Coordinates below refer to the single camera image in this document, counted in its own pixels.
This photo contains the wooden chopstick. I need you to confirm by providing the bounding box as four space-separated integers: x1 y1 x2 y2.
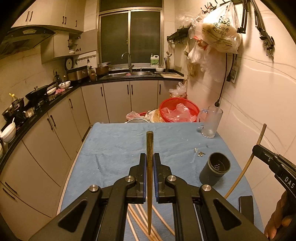
128 204 158 241
126 213 139 241
135 204 163 240
147 131 154 225
152 205 175 236
224 123 267 199

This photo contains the dark kitchen window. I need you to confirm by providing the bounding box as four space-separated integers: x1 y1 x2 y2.
98 1 164 67

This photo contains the right hand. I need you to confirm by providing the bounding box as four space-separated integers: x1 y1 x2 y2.
264 191 295 240

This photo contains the black phone on table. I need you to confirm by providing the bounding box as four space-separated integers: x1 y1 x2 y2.
238 196 254 224

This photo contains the black utensil holder cup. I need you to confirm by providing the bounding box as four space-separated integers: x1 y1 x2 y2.
199 152 231 186

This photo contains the blue towel mat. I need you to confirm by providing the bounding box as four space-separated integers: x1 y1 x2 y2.
56 122 265 241

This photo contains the clear glass mug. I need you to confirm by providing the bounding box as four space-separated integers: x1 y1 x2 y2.
197 105 223 138

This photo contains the red plastic basket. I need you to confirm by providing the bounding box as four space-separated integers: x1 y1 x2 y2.
159 97 200 123

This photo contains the white ceramic bowl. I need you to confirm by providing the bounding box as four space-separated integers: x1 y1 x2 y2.
1 122 16 143

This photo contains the black wok pan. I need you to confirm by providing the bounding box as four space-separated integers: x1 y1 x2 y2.
25 81 56 101

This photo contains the yellow cap oil bottle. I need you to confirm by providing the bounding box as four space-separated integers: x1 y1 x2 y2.
9 93 19 109

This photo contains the wooden cutting board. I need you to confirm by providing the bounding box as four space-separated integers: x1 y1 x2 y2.
161 73 184 79

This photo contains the stainless rice cooker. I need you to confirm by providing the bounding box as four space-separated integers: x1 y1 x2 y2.
66 65 88 81

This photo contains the brown cooking pot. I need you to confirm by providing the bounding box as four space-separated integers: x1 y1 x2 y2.
95 62 110 76

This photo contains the chrome sink faucet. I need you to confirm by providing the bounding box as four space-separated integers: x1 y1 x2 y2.
121 52 134 74

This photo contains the white plastic bag with food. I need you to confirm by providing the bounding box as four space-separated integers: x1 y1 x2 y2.
195 1 241 54

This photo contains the green detergent jug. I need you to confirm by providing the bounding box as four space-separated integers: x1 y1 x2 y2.
150 54 159 68

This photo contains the black range hood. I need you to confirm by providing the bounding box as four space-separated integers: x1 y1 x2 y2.
1 26 55 59

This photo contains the black power cable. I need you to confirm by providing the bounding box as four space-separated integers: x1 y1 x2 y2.
214 52 228 108

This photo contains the black wall shelf rack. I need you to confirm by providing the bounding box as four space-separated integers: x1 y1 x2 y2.
166 26 191 44

